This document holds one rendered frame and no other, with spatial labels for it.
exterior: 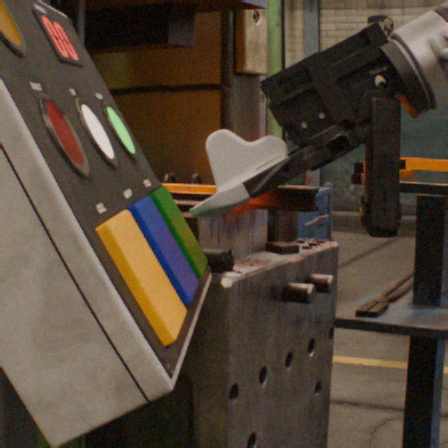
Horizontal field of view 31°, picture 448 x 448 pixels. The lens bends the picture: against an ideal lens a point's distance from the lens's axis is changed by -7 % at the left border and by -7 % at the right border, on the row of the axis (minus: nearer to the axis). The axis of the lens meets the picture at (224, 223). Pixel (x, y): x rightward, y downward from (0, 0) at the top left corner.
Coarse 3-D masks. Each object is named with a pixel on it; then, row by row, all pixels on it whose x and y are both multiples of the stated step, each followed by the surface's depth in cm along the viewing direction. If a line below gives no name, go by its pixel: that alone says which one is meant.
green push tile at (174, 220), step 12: (156, 192) 66; (168, 192) 71; (156, 204) 65; (168, 204) 68; (168, 216) 65; (180, 216) 71; (168, 228) 65; (180, 228) 67; (180, 240) 65; (192, 240) 70; (192, 252) 67; (192, 264) 65; (204, 264) 69
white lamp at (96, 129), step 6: (84, 108) 57; (84, 114) 56; (90, 114) 58; (90, 120) 57; (96, 120) 59; (90, 126) 56; (96, 126) 57; (96, 132) 57; (102, 132) 58; (96, 138) 56; (102, 138) 57; (102, 144) 57; (108, 144) 59; (108, 150) 58
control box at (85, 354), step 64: (0, 0) 49; (0, 64) 42; (64, 64) 60; (0, 128) 41; (128, 128) 73; (0, 192) 41; (64, 192) 42; (128, 192) 59; (0, 256) 42; (64, 256) 42; (0, 320) 42; (64, 320) 42; (128, 320) 42; (192, 320) 56; (64, 384) 43; (128, 384) 42
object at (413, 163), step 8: (408, 160) 167; (416, 160) 166; (424, 160) 165; (432, 160) 164; (440, 160) 164; (408, 168) 167; (416, 168) 166; (424, 168) 165; (432, 168) 164; (440, 168) 163
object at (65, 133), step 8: (48, 104) 47; (48, 112) 46; (56, 112) 48; (56, 120) 47; (64, 120) 49; (56, 128) 46; (64, 128) 48; (64, 136) 47; (72, 136) 49; (64, 144) 46; (72, 144) 48; (72, 152) 47; (80, 152) 49; (80, 160) 48
